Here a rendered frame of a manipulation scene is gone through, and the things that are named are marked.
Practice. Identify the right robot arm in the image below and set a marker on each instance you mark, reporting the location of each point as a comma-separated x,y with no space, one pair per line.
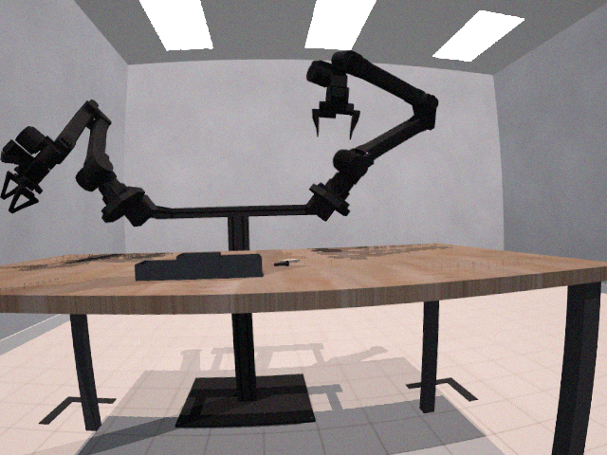
96,173

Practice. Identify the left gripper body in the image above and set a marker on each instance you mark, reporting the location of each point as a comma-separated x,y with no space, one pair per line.
329,109

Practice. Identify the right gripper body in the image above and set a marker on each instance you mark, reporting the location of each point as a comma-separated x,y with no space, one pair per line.
25,182

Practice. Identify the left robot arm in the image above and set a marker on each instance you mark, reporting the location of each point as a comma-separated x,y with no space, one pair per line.
353,164

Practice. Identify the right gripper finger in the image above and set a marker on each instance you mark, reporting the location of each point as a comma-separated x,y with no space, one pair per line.
32,200
9,176

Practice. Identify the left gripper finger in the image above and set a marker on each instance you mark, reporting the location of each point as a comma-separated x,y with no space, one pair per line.
354,118
315,112

